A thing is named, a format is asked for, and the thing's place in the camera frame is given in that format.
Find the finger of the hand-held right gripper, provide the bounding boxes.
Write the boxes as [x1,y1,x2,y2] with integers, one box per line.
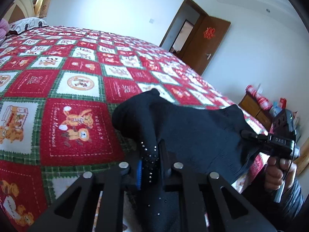
[241,130,269,148]

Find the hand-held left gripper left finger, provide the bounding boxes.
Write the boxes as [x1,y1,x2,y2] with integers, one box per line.
[28,161,143,232]

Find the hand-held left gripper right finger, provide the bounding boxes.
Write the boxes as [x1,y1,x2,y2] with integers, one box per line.
[158,140,278,232]

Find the black pants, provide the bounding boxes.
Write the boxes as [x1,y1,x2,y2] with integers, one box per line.
[112,89,262,232]

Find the person's right forearm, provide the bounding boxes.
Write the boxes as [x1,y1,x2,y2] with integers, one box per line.
[278,179,305,230]

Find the person's right hand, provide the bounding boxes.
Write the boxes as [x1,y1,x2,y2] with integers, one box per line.
[264,156,297,194]

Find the wooden bedside cabinet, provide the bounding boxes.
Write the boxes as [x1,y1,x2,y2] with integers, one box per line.
[239,93,273,131]

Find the blue cloth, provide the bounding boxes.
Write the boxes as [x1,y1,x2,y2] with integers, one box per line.
[270,103,283,117]

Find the red plaid cloth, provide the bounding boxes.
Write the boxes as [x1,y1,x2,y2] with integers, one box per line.
[246,84,273,110]

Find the person's dark clothing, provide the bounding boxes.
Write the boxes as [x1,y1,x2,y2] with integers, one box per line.
[275,217,302,232]

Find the brown wooden door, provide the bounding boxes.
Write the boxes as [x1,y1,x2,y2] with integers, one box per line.
[182,16,231,76]

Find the red paper door decoration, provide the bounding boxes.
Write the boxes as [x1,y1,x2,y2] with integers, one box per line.
[203,27,216,39]

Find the red checked printed blanket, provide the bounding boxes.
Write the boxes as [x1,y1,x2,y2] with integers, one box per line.
[0,25,269,232]

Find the white patterned pillow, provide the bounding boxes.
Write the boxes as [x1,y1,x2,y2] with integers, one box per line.
[8,17,49,35]

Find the pink quilt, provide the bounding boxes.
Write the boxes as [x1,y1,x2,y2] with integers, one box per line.
[0,19,9,40]

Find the cream wooden headboard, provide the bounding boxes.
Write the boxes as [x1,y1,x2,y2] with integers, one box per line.
[2,0,35,23]

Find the thin black cable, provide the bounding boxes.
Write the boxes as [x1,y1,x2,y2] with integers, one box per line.
[283,145,297,192]

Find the brown door frame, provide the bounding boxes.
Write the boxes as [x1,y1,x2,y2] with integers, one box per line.
[159,0,207,54]

